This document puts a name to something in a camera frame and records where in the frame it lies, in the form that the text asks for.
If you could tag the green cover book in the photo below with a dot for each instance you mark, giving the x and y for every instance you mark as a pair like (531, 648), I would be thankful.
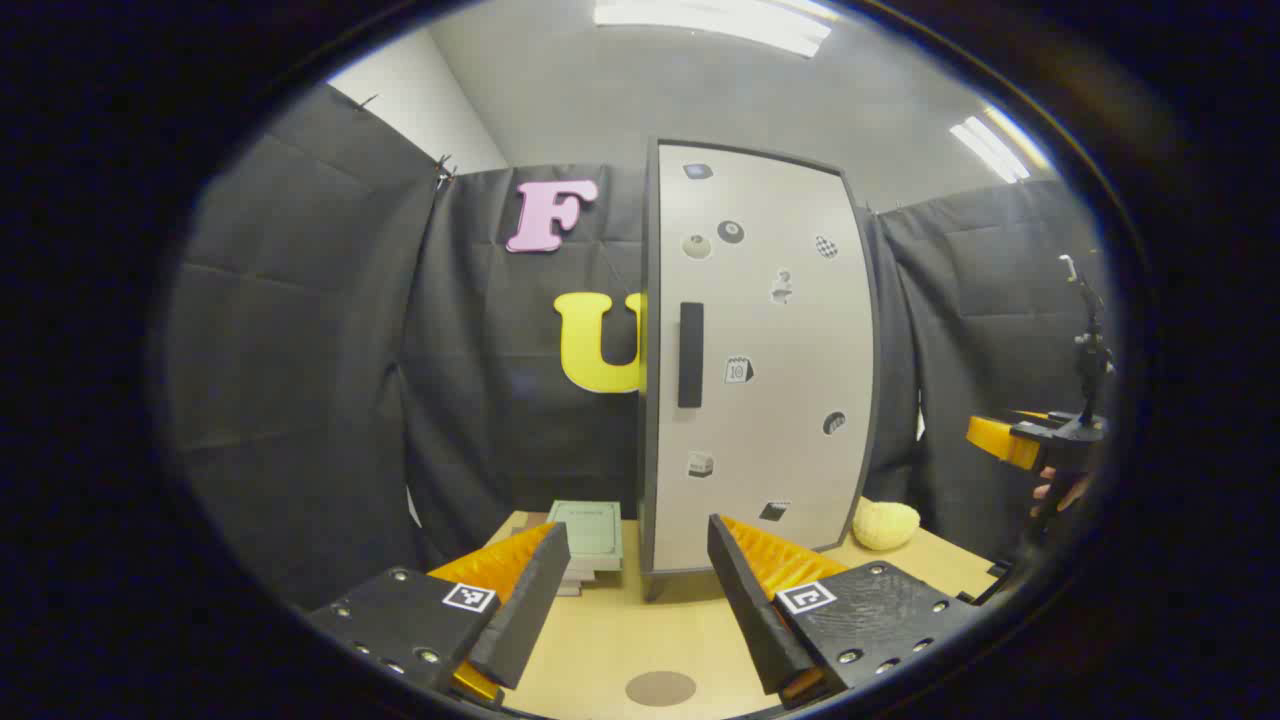
(590, 530)

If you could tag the yellow knitted ball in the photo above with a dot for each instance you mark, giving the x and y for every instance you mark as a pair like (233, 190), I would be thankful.
(885, 524)

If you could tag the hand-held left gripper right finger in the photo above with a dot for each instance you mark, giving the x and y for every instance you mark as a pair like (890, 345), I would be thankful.
(750, 610)

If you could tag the white cabinet door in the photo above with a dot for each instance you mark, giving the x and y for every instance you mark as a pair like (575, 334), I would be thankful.
(790, 340)

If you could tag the ceiling light panel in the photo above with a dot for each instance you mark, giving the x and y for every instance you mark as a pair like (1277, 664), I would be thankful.
(710, 22)
(995, 148)

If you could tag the grey cabinet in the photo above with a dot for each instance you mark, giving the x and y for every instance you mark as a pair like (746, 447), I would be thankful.
(648, 400)

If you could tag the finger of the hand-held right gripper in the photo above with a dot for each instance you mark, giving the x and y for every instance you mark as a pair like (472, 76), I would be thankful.
(1000, 440)

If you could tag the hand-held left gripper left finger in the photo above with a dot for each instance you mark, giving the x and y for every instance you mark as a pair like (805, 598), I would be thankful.
(520, 620)

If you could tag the black backdrop cloth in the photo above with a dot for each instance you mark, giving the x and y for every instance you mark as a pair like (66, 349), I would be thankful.
(300, 350)

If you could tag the brown cover book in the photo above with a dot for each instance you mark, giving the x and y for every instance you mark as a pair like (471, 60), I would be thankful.
(582, 578)

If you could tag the round brown coaster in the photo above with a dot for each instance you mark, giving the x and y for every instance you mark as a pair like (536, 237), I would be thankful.
(660, 688)

